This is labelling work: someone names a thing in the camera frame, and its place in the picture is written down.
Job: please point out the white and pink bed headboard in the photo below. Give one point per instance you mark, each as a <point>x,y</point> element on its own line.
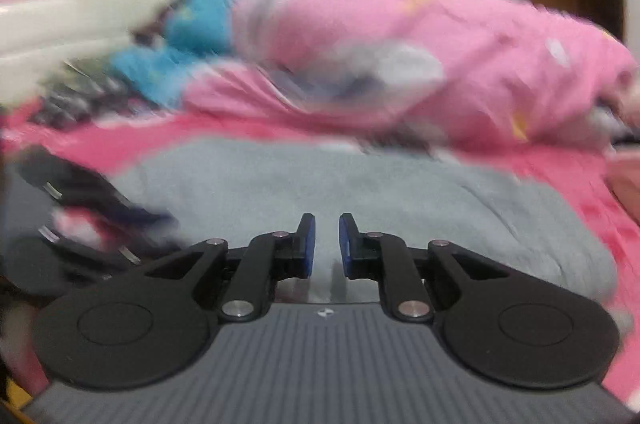
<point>60,24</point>

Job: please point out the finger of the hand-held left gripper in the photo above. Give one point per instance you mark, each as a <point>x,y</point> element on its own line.
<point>90,189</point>
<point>110,251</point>

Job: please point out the pink and teal floral duvet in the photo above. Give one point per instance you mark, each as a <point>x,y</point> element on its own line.
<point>400,54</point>

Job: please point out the black and white plaid shirt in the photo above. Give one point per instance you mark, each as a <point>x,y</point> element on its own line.
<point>75,99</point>

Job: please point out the pale pink folded garment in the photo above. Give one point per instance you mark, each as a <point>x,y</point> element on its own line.
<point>627,184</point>

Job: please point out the green patterned pillow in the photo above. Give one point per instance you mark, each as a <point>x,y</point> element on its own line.
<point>90,67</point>

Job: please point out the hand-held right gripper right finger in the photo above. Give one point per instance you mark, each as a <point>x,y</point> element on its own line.
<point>345,249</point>

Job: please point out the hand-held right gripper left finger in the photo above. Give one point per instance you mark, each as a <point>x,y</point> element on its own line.
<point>310,249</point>

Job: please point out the maroon cloth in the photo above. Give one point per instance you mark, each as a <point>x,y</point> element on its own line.
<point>150,29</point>

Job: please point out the grey sweatpants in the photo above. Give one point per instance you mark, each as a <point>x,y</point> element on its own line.
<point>400,204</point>

